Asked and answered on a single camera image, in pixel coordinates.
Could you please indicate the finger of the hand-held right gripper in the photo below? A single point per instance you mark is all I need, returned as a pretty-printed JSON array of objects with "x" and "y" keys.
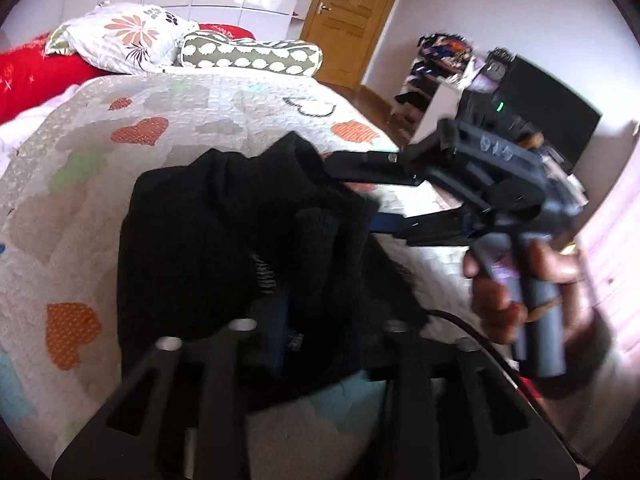
[
  {"x": 365, "y": 167},
  {"x": 425, "y": 227}
]

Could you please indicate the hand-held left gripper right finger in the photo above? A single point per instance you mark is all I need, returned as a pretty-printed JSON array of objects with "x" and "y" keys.
[{"x": 405, "y": 385}]

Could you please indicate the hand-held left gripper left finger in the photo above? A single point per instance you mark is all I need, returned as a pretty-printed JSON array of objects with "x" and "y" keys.
[{"x": 225, "y": 375}]

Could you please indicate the black pants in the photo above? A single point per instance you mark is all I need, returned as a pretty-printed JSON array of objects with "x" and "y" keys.
[{"x": 210, "y": 240}]

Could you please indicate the person's right hand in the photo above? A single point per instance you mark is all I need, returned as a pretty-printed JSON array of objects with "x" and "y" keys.
[{"x": 495, "y": 305}]

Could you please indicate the black device with green light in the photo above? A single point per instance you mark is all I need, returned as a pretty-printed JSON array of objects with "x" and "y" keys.
[{"x": 480, "y": 105}]

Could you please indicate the black television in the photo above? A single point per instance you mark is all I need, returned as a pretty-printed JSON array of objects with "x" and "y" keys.
[{"x": 550, "y": 105}]

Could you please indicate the cluttered shelf unit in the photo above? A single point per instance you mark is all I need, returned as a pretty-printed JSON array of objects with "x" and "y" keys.
[{"x": 430, "y": 95}]

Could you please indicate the dark table clock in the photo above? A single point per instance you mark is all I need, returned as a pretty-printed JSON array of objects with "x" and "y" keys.
[{"x": 497, "y": 67}]

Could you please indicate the wooden door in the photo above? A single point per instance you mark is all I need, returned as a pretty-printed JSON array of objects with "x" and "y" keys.
[{"x": 350, "y": 25}]

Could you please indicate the green bolster with white dots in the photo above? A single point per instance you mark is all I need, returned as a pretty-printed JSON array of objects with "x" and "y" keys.
[{"x": 250, "y": 55}]

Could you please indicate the heart-patterned quilted bedspread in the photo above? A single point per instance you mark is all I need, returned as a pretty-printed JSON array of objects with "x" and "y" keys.
[{"x": 200, "y": 105}]

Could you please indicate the white floral pillow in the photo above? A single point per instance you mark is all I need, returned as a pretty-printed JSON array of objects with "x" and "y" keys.
[{"x": 120, "y": 35}]

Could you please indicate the white fleece blanket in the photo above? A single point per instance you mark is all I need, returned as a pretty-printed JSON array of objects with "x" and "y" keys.
[{"x": 10, "y": 145}]

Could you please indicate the red printed pillow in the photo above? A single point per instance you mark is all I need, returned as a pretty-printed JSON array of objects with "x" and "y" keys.
[{"x": 30, "y": 80}]

